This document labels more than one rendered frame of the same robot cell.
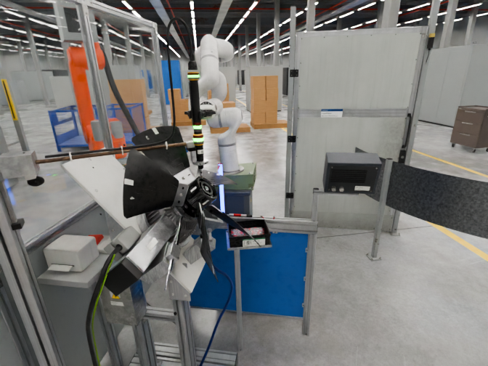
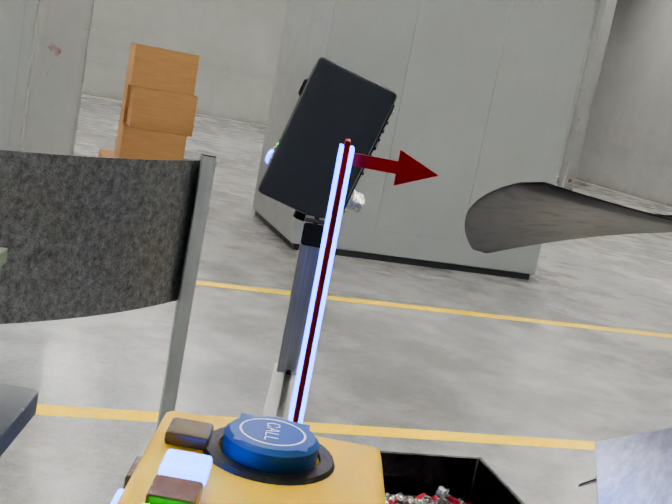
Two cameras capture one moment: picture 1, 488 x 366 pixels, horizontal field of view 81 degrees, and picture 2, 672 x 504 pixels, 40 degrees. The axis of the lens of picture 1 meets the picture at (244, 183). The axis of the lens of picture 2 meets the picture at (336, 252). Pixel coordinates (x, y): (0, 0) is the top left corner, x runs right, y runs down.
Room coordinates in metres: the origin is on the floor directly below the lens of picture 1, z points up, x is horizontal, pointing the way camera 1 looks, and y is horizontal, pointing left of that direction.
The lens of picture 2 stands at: (1.64, 0.74, 1.23)
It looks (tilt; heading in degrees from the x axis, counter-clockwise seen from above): 10 degrees down; 259
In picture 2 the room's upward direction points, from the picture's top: 11 degrees clockwise
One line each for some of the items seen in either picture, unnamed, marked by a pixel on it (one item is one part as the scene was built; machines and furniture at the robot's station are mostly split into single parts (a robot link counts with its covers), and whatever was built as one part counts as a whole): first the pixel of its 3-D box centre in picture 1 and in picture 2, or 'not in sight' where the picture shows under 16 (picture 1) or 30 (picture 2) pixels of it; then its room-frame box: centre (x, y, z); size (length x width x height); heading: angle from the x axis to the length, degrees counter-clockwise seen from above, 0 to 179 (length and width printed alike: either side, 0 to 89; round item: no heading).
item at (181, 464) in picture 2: not in sight; (185, 467); (1.62, 0.40, 1.08); 0.02 x 0.02 x 0.01; 81
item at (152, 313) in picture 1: (160, 314); not in sight; (1.09, 0.43, 0.56); 0.19 x 0.04 x 0.04; 81
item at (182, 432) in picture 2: not in sight; (189, 433); (1.62, 0.37, 1.08); 0.02 x 0.02 x 0.01; 81
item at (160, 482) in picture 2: not in sight; (174, 494); (1.62, 0.43, 1.08); 0.02 x 0.02 x 0.01; 81
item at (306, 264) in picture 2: (314, 205); (302, 296); (1.46, -0.40, 0.96); 0.03 x 0.03 x 0.20; 81
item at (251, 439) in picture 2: not in sight; (270, 447); (1.58, 0.37, 1.08); 0.04 x 0.04 x 0.02
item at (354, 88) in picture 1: (348, 131); not in sight; (2.81, -1.05, 1.10); 1.21 x 0.06 x 2.20; 81
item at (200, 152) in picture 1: (196, 115); not in sight; (1.19, 0.19, 1.50); 0.04 x 0.04 x 0.46
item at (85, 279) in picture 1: (90, 258); not in sight; (1.17, 0.75, 0.85); 0.36 x 0.24 x 0.03; 171
